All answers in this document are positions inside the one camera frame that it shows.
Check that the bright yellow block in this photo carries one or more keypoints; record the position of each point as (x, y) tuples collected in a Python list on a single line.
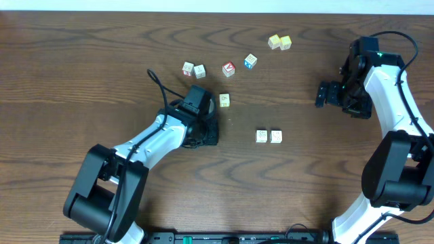
[(285, 42)]

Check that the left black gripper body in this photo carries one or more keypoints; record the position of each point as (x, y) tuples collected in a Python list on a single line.
[(208, 134)]

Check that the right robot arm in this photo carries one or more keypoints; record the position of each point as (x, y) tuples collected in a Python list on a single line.
[(399, 175)]

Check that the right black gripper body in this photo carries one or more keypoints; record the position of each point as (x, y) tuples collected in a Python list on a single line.
[(353, 99)]

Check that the plain white block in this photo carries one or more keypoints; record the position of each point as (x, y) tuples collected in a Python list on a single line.
[(199, 71)]

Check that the blue and white block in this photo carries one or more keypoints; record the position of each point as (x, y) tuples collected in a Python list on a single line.
[(250, 61)]

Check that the red letter A block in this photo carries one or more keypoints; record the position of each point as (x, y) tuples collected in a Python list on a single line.
[(228, 69)]

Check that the white block red side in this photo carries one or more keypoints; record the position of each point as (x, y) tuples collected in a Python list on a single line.
[(188, 69)]

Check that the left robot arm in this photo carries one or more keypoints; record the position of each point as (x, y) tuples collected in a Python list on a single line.
[(107, 191)]

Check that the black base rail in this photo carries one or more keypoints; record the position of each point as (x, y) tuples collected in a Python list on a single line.
[(192, 238)]

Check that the pale yellow block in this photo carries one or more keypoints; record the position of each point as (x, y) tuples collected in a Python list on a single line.
[(274, 41)]

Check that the yellow block centre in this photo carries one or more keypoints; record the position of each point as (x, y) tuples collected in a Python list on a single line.
[(224, 100)]

